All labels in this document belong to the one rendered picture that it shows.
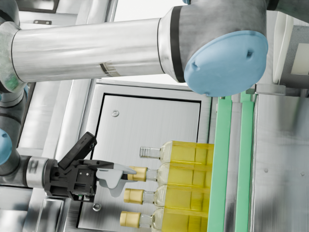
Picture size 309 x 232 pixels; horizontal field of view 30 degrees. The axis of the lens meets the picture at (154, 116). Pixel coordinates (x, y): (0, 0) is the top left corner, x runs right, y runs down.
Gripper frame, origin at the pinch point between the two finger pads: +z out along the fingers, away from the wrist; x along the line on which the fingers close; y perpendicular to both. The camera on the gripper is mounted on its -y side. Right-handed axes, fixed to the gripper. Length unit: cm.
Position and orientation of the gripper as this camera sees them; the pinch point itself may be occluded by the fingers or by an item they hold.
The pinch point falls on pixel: (132, 173)
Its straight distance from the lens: 138.3
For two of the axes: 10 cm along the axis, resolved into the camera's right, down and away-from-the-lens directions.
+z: 9.9, 0.9, -1.0
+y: -1.3, 8.8, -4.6
